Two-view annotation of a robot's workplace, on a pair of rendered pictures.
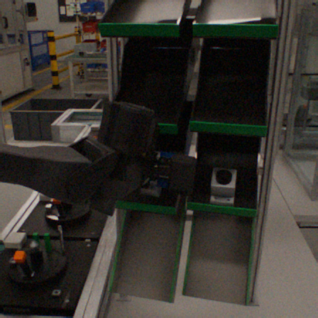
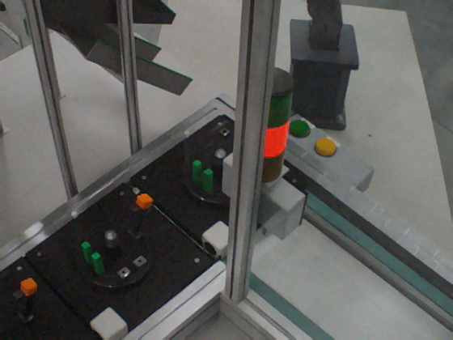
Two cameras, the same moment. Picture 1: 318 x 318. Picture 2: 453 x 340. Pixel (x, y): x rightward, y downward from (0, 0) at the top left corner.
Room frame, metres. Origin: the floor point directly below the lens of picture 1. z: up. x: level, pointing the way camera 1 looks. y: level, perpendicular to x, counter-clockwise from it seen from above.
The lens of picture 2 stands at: (1.28, 0.78, 1.90)
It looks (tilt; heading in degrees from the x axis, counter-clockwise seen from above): 49 degrees down; 219
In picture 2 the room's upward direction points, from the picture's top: 3 degrees clockwise
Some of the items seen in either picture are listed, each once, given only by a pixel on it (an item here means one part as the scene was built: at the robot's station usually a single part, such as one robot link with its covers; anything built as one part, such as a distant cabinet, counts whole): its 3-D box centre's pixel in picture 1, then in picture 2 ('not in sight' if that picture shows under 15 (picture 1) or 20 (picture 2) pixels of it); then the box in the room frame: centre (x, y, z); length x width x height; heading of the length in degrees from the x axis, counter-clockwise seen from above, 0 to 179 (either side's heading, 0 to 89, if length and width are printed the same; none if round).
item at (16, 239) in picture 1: (16, 243); (219, 240); (0.80, 0.38, 0.97); 0.05 x 0.05 x 0.04; 87
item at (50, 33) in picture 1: (79, 51); not in sight; (9.08, 1.94, 0.58); 3.40 x 0.20 x 1.15; 173
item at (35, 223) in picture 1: (67, 201); (112, 244); (0.95, 0.28, 1.01); 0.24 x 0.24 x 0.13; 87
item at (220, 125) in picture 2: (39, 271); (219, 182); (0.70, 0.29, 0.96); 0.24 x 0.24 x 0.02; 87
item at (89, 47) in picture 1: (85, 49); not in sight; (6.36, 1.24, 0.90); 0.40 x 0.30 x 0.17; 175
